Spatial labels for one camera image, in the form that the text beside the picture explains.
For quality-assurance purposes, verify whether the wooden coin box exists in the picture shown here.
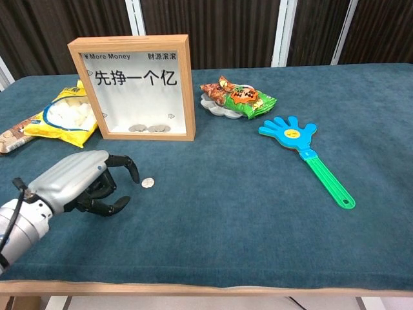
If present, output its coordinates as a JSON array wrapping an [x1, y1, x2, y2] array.
[[67, 34, 197, 142]]

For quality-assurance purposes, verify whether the orange-brown snack packet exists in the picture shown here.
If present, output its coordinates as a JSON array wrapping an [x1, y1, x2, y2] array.
[[199, 76, 241, 107]]

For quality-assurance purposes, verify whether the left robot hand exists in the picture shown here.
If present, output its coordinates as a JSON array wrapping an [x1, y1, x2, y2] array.
[[27, 149, 141, 218]]

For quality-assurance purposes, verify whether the grey flower-shaped plate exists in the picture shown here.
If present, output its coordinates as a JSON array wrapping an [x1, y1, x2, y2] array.
[[199, 84, 256, 121]]

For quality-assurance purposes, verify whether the dark teal tablecloth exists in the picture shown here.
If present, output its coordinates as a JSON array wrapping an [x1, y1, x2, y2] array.
[[0, 63, 413, 290]]

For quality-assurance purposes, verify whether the white partition post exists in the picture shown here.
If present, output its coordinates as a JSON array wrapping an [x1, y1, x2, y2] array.
[[272, 0, 298, 68], [0, 55, 16, 93], [125, 0, 146, 37], [331, 0, 359, 67]]

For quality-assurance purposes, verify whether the brown snack bar packet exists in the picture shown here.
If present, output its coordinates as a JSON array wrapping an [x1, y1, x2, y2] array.
[[0, 118, 41, 155]]

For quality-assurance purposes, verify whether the yellow marshmallow bag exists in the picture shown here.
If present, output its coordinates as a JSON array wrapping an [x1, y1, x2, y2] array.
[[24, 79, 99, 149]]

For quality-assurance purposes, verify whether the blue hand clapper toy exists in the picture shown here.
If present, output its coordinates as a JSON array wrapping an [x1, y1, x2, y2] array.
[[257, 115, 356, 211]]

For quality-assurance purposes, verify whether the green snack packet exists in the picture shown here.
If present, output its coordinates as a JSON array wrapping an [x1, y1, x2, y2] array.
[[223, 87, 278, 121]]

